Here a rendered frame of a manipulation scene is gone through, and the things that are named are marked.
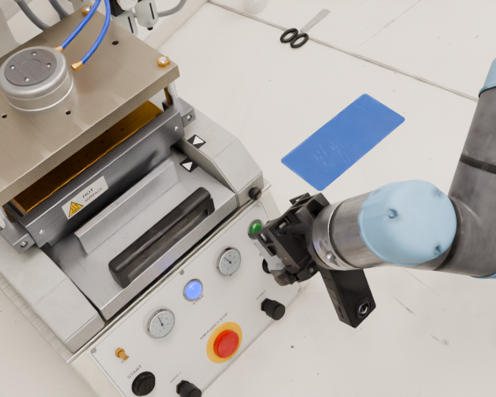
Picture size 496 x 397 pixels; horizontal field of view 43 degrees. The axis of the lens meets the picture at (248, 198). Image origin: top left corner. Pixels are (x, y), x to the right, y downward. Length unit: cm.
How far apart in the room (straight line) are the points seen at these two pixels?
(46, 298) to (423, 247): 41
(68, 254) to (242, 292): 25
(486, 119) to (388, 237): 15
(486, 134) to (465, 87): 64
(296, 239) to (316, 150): 40
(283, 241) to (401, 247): 21
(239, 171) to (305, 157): 32
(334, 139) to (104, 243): 51
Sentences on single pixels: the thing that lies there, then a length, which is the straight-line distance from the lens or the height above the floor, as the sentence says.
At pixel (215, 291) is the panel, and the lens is 85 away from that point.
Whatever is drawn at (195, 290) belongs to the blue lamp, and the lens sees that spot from 82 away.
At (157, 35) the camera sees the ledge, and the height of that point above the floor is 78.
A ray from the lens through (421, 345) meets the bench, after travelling 95.
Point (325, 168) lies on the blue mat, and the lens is 110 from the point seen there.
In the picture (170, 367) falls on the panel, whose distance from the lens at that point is 86.
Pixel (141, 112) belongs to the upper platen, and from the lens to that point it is 80.
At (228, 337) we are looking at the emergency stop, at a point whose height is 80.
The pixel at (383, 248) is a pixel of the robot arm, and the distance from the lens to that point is 58.
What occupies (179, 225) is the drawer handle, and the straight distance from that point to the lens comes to 75.
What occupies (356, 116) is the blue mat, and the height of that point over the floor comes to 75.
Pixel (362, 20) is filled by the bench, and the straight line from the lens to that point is 138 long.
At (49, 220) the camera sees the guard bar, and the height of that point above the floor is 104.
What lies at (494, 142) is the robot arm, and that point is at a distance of 63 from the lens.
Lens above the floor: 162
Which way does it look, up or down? 54 degrees down
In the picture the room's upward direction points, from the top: 7 degrees counter-clockwise
